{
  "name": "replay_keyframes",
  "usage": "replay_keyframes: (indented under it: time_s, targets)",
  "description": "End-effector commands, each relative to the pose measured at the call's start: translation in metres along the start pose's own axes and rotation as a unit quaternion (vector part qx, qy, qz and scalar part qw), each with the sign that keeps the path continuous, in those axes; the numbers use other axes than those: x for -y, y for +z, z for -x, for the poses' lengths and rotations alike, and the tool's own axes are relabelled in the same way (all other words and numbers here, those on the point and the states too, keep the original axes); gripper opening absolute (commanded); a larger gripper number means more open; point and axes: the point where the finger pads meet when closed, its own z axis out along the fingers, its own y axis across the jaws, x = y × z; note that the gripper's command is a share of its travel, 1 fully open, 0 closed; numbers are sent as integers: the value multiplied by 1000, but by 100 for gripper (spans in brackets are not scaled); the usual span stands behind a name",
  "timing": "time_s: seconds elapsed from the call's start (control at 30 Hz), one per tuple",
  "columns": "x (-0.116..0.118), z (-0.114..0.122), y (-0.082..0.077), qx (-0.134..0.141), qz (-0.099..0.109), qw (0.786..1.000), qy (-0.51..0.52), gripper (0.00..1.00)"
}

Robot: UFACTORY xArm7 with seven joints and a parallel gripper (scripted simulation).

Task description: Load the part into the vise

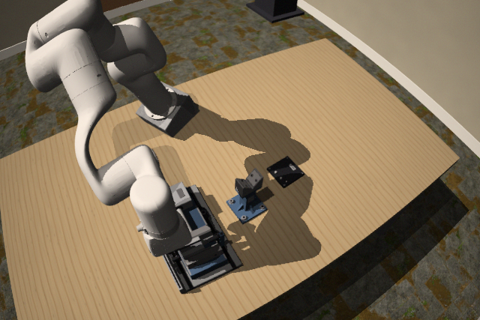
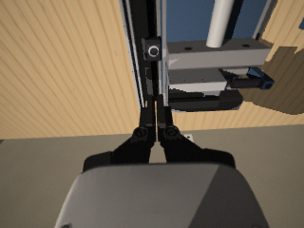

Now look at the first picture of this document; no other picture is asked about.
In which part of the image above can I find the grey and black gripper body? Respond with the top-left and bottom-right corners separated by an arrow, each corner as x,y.
142,211 -> 192,257

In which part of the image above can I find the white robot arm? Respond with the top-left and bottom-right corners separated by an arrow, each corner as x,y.
25,0 -> 179,239

